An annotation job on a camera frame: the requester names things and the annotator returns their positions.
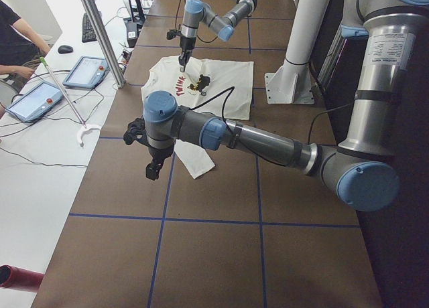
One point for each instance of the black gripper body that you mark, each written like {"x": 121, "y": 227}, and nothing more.
{"x": 160, "y": 152}
{"x": 186, "y": 45}

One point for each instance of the cream long-sleeve cat shirt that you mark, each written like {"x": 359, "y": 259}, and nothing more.
{"x": 221, "y": 87}

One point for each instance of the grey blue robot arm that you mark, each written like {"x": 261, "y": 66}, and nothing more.
{"x": 356, "y": 170}
{"x": 197, "y": 12}

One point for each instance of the white reacher grabber stick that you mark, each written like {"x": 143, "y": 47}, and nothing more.
{"x": 84, "y": 126}

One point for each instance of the far blue teach pendant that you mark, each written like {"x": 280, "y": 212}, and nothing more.
{"x": 87, "y": 73}

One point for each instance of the blue teach pendant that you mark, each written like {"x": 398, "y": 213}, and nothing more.
{"x": 87, "y": 73}
{"x": 35, "y": 103}

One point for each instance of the black keyboard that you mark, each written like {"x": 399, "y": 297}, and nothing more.
{"x": 88, "y": 33}

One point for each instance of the black computer mouse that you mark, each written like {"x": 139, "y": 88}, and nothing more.
{"x": 64, "y": 49}

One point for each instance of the near blue teach pendant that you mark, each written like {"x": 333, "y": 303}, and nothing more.
{"x": 35, "y": 103}

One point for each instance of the seated person in black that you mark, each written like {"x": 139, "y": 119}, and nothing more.
{"x": 21, "y": 47}

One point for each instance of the red cylinder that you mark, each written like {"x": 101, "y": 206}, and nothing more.
{"x": 20, "y": 279}

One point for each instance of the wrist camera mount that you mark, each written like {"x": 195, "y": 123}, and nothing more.
{"x": 136, "y": 132}
{"x": 172, "y": 33}

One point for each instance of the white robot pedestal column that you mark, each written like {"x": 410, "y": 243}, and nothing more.
{"x": 291, "y": 84}

